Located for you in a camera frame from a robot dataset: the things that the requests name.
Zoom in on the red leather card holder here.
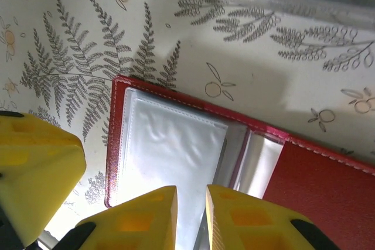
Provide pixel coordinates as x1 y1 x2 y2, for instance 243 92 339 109
104 75 375 250

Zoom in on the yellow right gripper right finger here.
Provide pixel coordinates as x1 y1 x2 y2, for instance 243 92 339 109
204 184 342 250

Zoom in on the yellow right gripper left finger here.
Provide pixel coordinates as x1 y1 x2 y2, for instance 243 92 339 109
58 184 179 250

